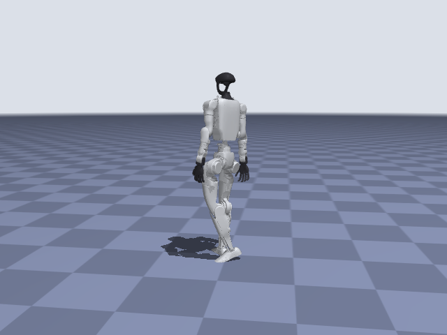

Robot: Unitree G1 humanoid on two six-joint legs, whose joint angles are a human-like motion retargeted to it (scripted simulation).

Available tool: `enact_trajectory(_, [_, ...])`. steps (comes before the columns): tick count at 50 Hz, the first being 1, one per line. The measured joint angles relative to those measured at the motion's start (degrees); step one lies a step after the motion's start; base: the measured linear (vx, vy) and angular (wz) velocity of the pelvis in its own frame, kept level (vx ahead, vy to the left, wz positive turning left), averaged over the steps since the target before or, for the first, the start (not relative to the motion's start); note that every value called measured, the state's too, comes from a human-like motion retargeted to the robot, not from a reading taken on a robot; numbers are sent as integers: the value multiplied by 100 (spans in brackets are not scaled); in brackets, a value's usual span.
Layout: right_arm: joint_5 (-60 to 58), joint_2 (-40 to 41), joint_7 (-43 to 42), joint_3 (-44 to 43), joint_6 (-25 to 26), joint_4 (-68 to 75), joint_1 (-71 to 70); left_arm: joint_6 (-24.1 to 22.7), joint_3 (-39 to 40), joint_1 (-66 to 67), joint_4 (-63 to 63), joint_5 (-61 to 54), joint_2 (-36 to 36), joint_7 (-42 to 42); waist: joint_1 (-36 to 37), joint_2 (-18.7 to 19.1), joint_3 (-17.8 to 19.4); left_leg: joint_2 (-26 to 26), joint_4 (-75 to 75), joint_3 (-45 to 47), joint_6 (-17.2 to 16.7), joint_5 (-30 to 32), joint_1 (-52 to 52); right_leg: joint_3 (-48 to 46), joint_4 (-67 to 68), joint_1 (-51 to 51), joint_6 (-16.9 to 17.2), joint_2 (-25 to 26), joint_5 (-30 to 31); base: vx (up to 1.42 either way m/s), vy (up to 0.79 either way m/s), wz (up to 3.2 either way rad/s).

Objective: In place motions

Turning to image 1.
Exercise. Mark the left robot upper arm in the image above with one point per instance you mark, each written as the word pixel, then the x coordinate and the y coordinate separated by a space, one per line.
pixel 209 107

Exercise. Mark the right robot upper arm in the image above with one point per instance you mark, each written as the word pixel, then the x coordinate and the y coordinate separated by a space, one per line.
pixel 242 130

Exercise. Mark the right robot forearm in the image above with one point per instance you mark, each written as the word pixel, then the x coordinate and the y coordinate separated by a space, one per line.
pixel 242 145

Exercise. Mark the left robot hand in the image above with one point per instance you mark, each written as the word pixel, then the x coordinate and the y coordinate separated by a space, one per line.
pixel 198 171

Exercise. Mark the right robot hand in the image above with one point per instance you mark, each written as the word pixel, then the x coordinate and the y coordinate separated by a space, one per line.
pixel 244 171

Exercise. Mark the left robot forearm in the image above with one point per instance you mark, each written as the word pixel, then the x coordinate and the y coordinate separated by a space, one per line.
pixel 204 143

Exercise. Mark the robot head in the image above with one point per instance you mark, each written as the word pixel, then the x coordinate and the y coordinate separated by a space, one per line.
pixel 226 79

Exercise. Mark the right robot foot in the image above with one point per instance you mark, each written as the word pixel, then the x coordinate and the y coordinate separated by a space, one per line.
pixel 219 251

